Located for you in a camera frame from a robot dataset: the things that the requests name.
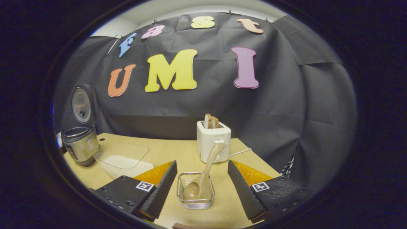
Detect black backdrop cloth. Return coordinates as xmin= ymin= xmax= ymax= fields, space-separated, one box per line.
xmin=52 ymin=12 xmax=358 ymax=191

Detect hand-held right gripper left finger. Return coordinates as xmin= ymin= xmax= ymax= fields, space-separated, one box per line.
xmin=94 ymin=160 xmax=178 ymax=222

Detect white toaster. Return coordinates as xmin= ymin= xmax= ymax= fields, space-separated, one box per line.
xmin=197 ymin=120 xmax=232 ymax=163

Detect clear plastic container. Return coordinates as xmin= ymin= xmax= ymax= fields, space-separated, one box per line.
xmin=93 ymin=142 xmax=155 ymax=180

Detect wire chopstick holder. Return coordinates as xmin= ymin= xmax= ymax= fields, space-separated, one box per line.
xmin=177 ymin=172 xmax=216 ymax=210

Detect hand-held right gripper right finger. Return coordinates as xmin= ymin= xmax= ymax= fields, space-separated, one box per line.
xmin=227 ymin=160 xmax=314 ymax=224

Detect black and silver rice cooker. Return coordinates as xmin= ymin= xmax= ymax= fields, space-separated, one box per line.
xmin=62 ymin=84 xmax=100 ymax=167

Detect wooden spoon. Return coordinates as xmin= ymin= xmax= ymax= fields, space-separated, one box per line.
xmin=182 ymin=142 xmax=226 ymax=200

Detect white toaster cord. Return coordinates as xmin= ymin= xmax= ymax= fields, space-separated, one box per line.
xmin=229 ymin=148 xmax=252 ymax=157

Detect black lattice frame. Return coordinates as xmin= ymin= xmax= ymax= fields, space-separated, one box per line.
xmin=280 ymin=155 xmax=295 ymax=177

